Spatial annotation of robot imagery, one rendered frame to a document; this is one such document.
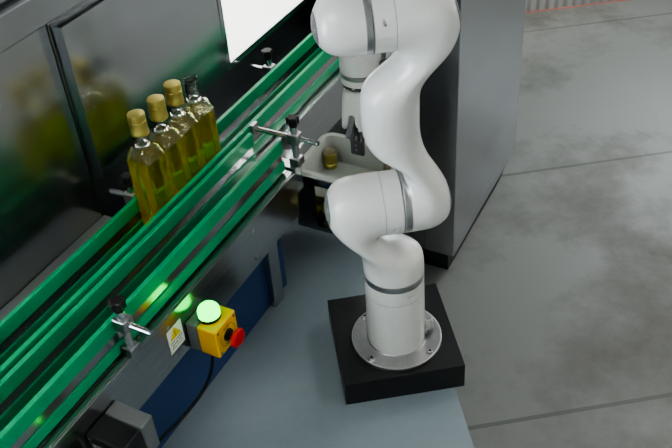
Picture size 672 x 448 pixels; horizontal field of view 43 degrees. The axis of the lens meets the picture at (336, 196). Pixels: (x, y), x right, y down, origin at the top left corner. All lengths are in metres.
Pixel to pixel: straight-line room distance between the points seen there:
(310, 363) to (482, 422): 0.96
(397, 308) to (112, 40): 0.76
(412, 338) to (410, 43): 0.68
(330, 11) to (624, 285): 2.11
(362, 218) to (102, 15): 0.63
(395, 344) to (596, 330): 1.37
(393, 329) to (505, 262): 1.53
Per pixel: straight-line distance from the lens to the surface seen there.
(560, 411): 2.77
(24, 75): 1.63
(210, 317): 1.63
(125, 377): 1.56
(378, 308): 1.69
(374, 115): 1.39
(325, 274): 2.06
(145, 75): 1.83
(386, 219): 1.53
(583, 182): 3.63
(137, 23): 1.79
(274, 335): 1.94
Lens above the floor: 2.16
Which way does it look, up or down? 38 degrees down
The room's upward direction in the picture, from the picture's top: 4 degrees counter-clockwise
